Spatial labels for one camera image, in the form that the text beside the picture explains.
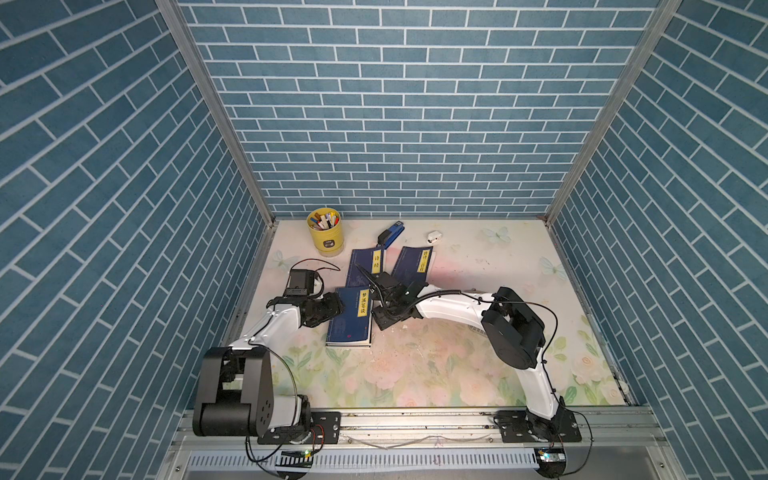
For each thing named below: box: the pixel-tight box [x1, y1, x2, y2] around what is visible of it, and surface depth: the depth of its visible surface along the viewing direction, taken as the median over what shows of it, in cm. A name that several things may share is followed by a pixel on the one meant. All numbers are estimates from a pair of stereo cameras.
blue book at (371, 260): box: [346, 247, 384, 287], surface depth 107 cm
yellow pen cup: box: [306, 207, 344, 257], surface depth 105 cm
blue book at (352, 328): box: [325, 286, 373, 348], surface depth 88 cm
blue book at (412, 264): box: [391, 246, 433, 286], surface depth 107 cm
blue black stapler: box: [378, 220, 405, 250], surface depth 114 cm
